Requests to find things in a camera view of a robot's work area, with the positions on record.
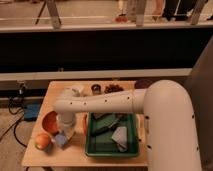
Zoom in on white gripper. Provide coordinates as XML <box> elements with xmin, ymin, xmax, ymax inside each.
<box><xmin>57</xmin><ymin>121</ymin><xmax>76</xmax><ymax>139</ymax></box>

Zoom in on blue sponge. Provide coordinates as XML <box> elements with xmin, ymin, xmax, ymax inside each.
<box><xmin>54</xmin><ymin>133</ymin><xmax>68</xmax><ymax>148</ymax></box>

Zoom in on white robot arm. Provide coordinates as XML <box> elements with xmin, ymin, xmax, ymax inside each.
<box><xmin>53</xmin><ymin>80</ymin><xmax>202</xmax><ymax>171</ymax></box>

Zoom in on orange bowl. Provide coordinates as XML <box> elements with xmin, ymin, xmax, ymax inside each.
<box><xmin>42</xmin><ymin>111</ymin><xmax>59</xmax><ymax>135</ymax></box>

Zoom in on black tool in tray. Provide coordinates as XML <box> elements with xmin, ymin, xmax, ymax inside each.
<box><xmin>91</xmin><ymin>114</ymin><xmax>124</xmax><ymax>137</ymax></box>

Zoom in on dark brown block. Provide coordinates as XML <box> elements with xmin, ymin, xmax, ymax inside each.
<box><xmin>93</xmin><ymin>113</ymin><xmax>107</xmax><ymax>119</ymax></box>

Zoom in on orange round fruit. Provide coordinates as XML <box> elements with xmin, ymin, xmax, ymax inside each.
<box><xmin>35</xmin><ymin>133</ymin><xmax>51</xmax><ymax>150</ymax></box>

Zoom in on white plastic cup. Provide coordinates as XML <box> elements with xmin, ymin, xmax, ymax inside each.
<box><xmin>70</xmin><ymin>86</ymin><xmax>84</xmax><ymax>97</ymax></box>

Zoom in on green plastic tray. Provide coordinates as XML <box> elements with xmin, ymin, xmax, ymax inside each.
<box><xmin>85</xmin><ymin>113</ymin><xmax>140</xmax><ymax>158</ymax></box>

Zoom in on small dark jar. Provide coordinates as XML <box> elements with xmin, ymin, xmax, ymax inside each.
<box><xmin>91</xmin><ymin>84</ymin><xmax>101</xmax><ymax>95</ymax></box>

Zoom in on grey white cloth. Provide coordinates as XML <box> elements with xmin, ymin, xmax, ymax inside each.
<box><xmin>111</xmin><ymin>126</ymin><xmax>127</xmax><ymax>152</ymax></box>

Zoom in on dark grape bunch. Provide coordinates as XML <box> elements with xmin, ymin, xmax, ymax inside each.
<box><xmin>104</xmin><ymin>84</ymin><xmax>123</xmax><ymax>93</ymax></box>

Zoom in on dark maroon round object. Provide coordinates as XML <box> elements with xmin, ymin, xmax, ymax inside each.
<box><xmin>134</xmin><ymin>79</ymin><xmax>152</xmax><ymax>89</ymax></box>

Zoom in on grey chair back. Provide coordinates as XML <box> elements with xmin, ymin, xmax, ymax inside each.
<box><xmin>185</xmin><ymin>36</ymin><xmax>213</xmax><ymax>171</ymax></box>

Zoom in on black floor cables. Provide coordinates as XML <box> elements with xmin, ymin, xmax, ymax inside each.
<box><xmin>0</xmin><ymin>83</ymin><xmax>29</xmax><ymax>149</ymax></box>

